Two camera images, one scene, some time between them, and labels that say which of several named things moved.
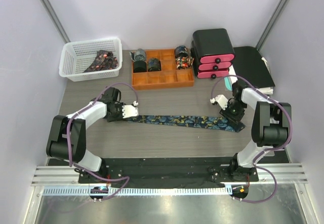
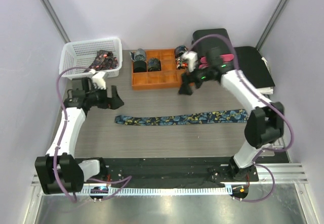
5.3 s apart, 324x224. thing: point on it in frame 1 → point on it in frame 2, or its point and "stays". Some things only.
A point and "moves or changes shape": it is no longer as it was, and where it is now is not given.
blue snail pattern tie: x=210 y=122 moves or changes shape
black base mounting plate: x=168 y=173 stays
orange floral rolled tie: x=184 y=62 stays
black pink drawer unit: x=212 y=53 stays
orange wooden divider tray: x=168 y=77 stays
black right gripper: x=235 y=120 → x=186 y=78
